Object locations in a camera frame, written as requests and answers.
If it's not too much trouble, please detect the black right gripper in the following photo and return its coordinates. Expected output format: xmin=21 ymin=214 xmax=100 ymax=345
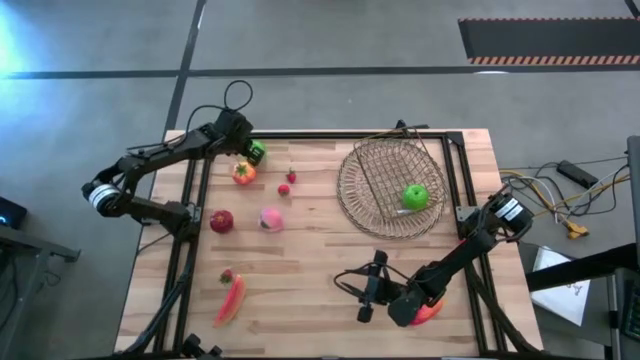
xmin=357 ymin=249 xmax=401 ymax=324

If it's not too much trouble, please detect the green apple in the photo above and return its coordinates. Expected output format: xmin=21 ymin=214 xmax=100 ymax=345
xmin=402 ymin=183 xmax=430 ymax=211
xmin=248 ymin=139 xmax=268 ymax=167

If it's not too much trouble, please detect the orange tomato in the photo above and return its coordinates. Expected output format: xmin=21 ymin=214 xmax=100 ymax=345
xmin=231 ymin=160 xmax=257 ymax=186

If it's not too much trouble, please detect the red yellow mango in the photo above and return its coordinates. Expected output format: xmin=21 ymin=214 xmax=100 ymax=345
xmin=409 ymin=298 xmax=446 ymax=327

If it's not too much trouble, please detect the red apple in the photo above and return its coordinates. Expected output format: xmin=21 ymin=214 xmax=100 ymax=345
xmin=209 ymin=209 xmax=235 ymax=235

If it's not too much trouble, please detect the pink peach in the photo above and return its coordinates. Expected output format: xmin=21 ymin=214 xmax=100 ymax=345
xmin=257 ymin=207 xmax=285 ymax=234

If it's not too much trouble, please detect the white paper sheet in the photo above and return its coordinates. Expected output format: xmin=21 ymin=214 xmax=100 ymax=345
xmin=529 ymin=247 xmax=591 ymax=327

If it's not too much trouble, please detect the black metal beam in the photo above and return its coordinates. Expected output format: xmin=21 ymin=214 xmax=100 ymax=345
xmin=524 ymin=243 xmax=640 ymax=293

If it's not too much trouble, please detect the grey metal stand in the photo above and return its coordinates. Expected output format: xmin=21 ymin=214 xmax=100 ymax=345
xmin=0 ymin=224 xmax=81 ymax=360

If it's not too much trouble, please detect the black power brick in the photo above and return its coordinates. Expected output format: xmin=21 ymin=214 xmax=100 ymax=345
xmin=556 ymin=159 xmax=600 ymax=190

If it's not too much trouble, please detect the black device blue light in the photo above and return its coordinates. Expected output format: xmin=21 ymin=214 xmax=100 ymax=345
xmin=0 ymin=196 xmax=29 ymax=231

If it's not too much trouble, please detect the dark keyboard device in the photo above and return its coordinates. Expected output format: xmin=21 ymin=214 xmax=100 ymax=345
xmin=607 ymin=267 xmax=640 ymax=360

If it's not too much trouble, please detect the black hazard-striped floor mat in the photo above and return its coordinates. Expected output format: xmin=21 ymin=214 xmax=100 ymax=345
xmin=457 ymin=16 xmax=640 ymax=66

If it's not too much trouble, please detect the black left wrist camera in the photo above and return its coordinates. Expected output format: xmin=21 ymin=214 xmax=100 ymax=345
xmin=222 ymin=110 xmax=253 ymax=141

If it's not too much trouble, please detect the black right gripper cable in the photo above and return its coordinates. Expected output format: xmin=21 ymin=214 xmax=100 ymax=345
xmin=333 ymin=267 xmax=381 ymax=304

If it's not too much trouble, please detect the black left camera cable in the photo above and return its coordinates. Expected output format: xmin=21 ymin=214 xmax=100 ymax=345
xmin=184 ymin=78 xmax=255 ymax=136

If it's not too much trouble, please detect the round wire basket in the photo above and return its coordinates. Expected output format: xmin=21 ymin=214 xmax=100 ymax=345
xmin=335 ymin=137 xmax=450 ymax=240

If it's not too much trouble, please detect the black aluminium table frame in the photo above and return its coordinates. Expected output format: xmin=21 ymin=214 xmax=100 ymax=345
xmin=117 ymin=118 xmax=540 ymax=360

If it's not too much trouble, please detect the gold wire basket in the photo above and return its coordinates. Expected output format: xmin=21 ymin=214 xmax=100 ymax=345
xmin=352 ymin=127 xmax=448 ymax=221

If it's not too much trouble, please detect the yellow cable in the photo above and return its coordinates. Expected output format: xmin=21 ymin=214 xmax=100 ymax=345
xmin=499 ymin=169 xmax=631 ymax=221

